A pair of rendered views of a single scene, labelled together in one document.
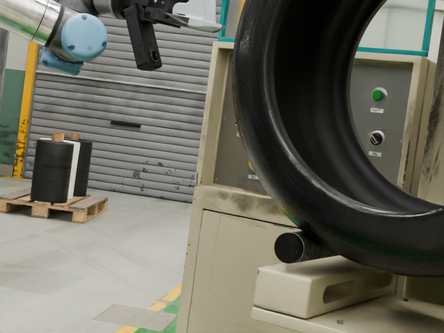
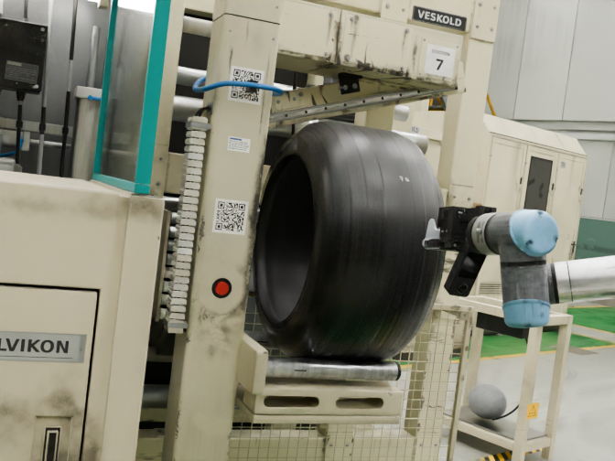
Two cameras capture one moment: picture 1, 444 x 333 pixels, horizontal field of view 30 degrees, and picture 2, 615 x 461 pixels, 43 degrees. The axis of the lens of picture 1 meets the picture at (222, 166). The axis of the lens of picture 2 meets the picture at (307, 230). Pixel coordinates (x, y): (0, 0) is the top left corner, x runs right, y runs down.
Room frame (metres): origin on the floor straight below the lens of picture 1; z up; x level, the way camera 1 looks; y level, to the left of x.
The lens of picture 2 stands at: (2.77, 0.79, 1.30)
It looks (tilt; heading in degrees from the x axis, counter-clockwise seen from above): 3 degrees down; 217
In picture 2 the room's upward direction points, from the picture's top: 7 degrees clockwise
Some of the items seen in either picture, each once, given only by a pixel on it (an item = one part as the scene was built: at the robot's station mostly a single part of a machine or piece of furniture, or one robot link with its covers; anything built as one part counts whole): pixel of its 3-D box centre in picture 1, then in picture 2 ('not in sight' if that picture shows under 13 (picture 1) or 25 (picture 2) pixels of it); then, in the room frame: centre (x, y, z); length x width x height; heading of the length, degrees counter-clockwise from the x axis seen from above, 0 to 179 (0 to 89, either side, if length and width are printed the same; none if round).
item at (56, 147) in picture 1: (59, 172); not in sight; (8.00, 1.55, 0.38); 1.20 x 0.80 x 0.76; 178
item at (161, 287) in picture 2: not in sight; (191, 265); (1.25, -0.76, 1.05); 0.20 x 0.15 x 0.30; 149
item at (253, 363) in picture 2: not in sight; (236, 351); (1.41, -0.41, 0.90); 0.40 x 0.03 x 0.10; 59
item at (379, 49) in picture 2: not in sight; (346, 48); (1.00, -0.51, 1.71); 0.61 x 0.25 x 0.15; 149
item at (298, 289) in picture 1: (332, 281); (324, 396); (1.33, -0.20, 0.83); 0.36 x 0.09 x 0.06; 149
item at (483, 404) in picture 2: not in sight; (499, 375); (-1.34, -0.89, 0.40); 0.60 x 0.35 x 0.80; 80
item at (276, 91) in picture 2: not in sight; (238, 85); (1.49, -0.44, 1.51); 0.19 x 0.19 x 0.06; 59
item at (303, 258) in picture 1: (335, 241); (329, 369); (1.33, -0.20, 0.90); 0.35 x 0.05 x 0.05; 149
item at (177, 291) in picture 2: not in sight; (187, 225); (1.57, -0.45, 1.19); 0.05 x 0.04 x 0.48; 59
